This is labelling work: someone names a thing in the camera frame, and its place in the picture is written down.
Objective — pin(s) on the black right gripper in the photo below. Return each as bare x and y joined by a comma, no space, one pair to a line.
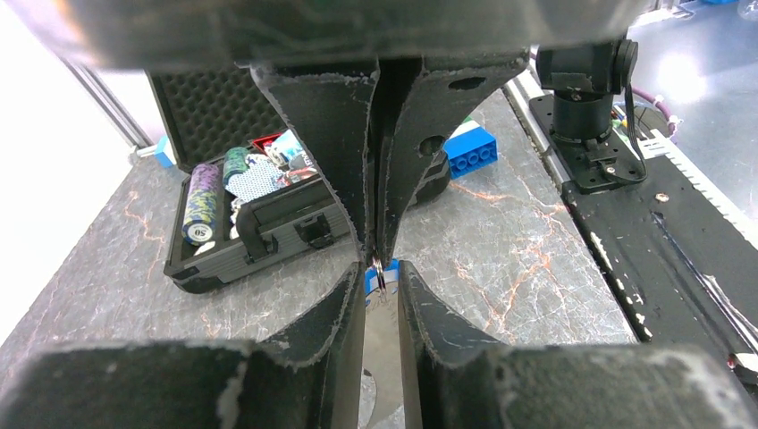
419,101

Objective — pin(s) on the blue key tag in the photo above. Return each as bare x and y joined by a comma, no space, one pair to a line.
390,274

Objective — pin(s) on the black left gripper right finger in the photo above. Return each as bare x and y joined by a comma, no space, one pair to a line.
458,376

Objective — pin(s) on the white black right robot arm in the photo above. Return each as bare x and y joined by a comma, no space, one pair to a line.
586,89

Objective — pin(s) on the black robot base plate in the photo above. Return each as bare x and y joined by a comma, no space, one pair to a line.
679,270

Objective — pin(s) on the blue green toy bricks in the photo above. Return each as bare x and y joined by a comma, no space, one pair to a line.
469,148

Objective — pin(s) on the white toothed cable duct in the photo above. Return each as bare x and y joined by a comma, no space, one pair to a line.
662,146

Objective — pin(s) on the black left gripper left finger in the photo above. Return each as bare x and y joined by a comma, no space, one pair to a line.
307,375

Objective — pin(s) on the black poker chip case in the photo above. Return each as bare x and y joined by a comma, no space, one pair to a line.
251,197

